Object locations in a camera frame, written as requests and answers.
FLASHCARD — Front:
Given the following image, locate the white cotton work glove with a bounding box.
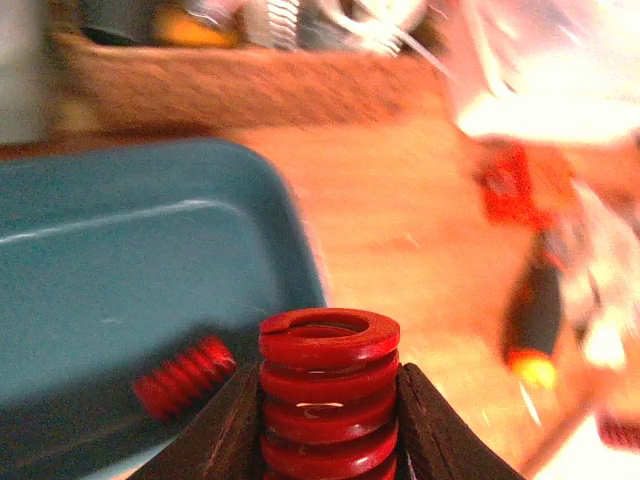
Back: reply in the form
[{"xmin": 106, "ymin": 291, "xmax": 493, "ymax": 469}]
[{"xmin": 545, "ymin": 180, "xmax": 639, "ymax": 370}]

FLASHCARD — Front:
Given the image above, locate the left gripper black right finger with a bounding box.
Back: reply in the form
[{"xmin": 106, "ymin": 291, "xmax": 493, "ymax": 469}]
[{"xmin": 397, "ymin": 363, "xmax": 521, "ymax": 480}]

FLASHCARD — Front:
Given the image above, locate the wicker basket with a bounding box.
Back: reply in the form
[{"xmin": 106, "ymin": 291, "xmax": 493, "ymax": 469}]
[{"xmin": 53, "ymin": 33, "xmax": 441, "ymax": 129}]

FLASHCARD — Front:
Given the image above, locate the orange black screwdriver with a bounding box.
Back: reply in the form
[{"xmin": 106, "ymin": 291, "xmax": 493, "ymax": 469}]
[{"xmin": 502, "ymin": 232, "xmax": 563, "ymax": 389}]

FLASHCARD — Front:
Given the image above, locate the orange cube power socket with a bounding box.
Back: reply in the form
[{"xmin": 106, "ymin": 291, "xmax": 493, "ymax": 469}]
[{"xmin": 476, "ymin": 143, "xmax": 578, "ymax": 231}]

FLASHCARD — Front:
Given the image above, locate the white plastic storage box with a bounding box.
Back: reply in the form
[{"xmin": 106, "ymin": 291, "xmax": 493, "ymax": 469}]
[{"xmin": 441, "ymin": 1, "xmax": 639, "ymax": 144}]

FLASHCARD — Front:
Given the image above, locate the red spring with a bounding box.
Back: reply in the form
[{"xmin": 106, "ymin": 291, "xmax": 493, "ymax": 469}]
[
  {"xmin": 259, "ymin": 308, "xmax": 400, "ymax": 479},
  {"xmin": 132, "ymin": 336, "xmax": 237, "ymax": 420}
]

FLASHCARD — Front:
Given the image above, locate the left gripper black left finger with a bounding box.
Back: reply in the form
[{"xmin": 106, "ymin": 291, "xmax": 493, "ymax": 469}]
[{"xmin": 131, "ymin": 363, "xmax": 263, "ymax": 480}]

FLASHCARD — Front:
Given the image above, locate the teal plastic tray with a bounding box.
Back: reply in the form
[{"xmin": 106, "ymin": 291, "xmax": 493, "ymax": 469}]
[{"xmin": 1, "ymin": 139, "xmax": 325, "ymax": 479}]

